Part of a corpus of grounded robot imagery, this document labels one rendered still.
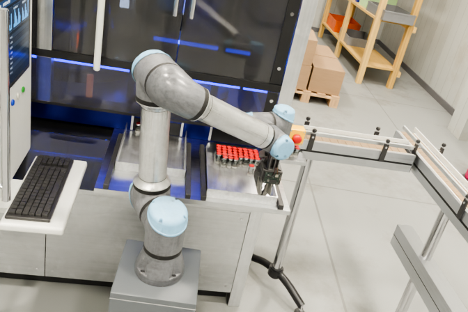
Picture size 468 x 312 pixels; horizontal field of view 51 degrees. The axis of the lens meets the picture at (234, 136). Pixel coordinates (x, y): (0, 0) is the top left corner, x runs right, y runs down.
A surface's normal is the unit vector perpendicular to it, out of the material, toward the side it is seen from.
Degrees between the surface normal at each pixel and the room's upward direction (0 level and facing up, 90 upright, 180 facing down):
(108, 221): 90
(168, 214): 8
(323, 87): 90
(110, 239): 90
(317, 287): 0
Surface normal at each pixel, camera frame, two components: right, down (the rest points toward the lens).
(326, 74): -0.02, 0.43
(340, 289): 0.18, -0.88
